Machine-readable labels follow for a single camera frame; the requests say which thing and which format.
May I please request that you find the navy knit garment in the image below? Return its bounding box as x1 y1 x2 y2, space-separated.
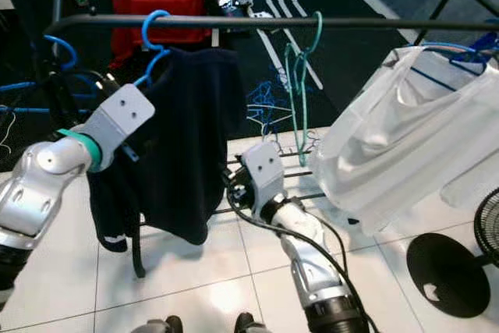
87 47 246 252

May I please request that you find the blue plastic hanger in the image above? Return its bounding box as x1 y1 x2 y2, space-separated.
125 9 172 164
409 39 499 88
246 80 289 135
0 35 79 112

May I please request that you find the teal plastic hanger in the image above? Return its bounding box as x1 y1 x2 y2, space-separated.
285 11 324 168

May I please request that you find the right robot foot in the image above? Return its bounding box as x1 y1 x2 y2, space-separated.
232 313 284 333

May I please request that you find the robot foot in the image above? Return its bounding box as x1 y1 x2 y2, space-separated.
129 315 186 333
232 313 284 333

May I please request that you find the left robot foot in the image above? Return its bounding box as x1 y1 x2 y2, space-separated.
129 315 186 333

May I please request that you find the white tank top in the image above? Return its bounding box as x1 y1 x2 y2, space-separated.
308 43 499 236

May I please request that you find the black metal clothes rack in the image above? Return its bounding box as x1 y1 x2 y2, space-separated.
0 0 499 278

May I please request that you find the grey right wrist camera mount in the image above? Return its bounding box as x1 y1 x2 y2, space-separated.
240 142 285 211

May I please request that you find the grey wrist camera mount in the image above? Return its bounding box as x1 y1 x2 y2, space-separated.
82 83 155 166
240 142 285 211

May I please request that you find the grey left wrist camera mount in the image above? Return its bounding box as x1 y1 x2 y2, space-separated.
82 83 155 166

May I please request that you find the white floor cord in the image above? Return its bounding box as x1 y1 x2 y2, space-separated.
0 107 20 154

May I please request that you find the black metal stand frame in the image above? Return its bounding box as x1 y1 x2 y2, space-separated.
412 0 499 45

